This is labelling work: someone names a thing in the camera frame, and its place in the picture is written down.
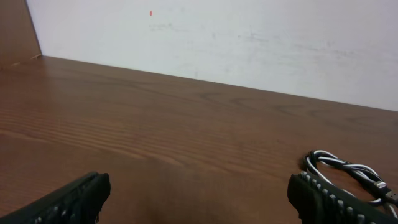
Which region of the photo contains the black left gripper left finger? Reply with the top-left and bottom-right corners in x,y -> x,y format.
1,172 -> 111,224

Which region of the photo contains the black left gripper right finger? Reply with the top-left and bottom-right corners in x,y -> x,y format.
287,171 -> 397,224

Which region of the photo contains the black USB cable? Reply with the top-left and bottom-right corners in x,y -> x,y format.
300,150 -> 398,207

